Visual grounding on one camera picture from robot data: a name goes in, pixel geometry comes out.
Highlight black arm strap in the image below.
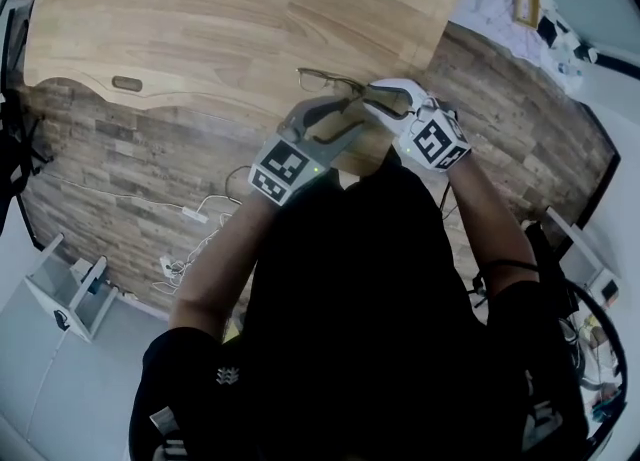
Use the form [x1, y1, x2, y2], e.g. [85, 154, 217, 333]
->
[480, 258, 542, 276]

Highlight gold picture frame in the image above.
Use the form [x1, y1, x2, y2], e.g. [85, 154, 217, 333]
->
[513, 0, 543, 30]

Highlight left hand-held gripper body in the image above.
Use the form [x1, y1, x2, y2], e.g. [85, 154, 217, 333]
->
[248, 100, 335, 208]

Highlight white shelf unit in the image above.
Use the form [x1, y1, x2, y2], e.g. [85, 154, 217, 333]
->
[543, 205, 622, 301]

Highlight person's left forearm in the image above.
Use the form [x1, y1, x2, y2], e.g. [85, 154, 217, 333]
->
[168, 192, 279, 346]

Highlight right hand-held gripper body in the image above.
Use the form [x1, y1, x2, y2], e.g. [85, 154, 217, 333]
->
[394, 80, 473, 173]

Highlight black-framed floor panel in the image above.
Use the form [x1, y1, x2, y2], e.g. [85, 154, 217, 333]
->
[573, 97, 623, 251]

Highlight black cable loop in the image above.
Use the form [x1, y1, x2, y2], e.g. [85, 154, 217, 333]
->
[224, 164, 253, 206]

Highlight thick black hose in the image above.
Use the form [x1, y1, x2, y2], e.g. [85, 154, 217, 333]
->
[524, 221, 630, 453]

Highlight person's black shirt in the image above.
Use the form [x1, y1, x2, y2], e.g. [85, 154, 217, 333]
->
[128, 147, 592, 461]

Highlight tangle of white cables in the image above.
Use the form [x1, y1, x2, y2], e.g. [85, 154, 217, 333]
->
[151, 212, 237, 296]

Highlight white side table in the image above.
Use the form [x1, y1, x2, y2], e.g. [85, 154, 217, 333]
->
[23, 232, 120, 345]

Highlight thin white floor cable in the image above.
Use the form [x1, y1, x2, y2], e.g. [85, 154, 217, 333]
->
[38, 170, 184, 212]

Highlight white rumpled bedding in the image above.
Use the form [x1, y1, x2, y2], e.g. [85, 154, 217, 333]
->
[451, 0, 587, 96]

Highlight person's right forearm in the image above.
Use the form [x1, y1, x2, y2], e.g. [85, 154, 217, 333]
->
[443, 155, 543, 301]

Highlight black stand frame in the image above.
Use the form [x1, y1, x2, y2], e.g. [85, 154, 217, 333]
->
[0, 0, 42, 251]

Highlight thin dark-framed glasses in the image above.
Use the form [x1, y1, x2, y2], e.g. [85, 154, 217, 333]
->
[296, 67, 372, 103]

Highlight pile of small clutter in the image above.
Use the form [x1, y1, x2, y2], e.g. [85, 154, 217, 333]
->
[563, 307, 626, 421]

